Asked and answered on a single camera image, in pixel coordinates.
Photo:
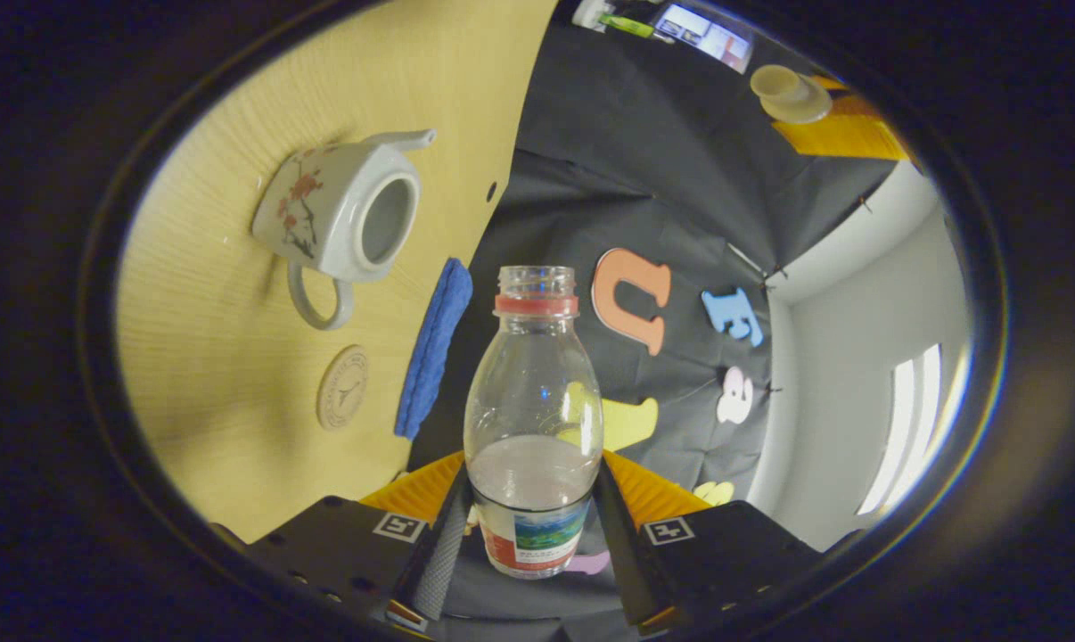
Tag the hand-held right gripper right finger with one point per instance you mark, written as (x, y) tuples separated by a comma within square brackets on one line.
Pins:
[(622, 553)]

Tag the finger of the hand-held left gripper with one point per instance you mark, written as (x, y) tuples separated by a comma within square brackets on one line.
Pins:
[(849, 134)]

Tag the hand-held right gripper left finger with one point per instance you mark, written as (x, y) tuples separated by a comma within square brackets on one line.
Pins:
[(439, 553)]

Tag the clear plastic water bottle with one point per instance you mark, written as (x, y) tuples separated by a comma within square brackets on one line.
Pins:
[(533, 392)]

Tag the round cork coaster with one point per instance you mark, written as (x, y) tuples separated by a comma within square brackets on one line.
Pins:
[(342, 388)]

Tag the white floral teacup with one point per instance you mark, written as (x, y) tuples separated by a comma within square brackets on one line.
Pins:
[(324, 214)]

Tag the green drink bottle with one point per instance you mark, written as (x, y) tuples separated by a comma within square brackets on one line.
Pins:
[(631, 26)]

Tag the computer monitor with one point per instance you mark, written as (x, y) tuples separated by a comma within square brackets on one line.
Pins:
[(707, 36)]

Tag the blue folded towel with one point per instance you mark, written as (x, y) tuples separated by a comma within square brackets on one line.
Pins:
[(433, 348)]

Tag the black backdrop cloth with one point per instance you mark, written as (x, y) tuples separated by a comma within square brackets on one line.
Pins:
[(591, 178)]

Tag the ceiling light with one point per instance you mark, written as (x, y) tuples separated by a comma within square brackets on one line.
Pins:
[(898, 419)]

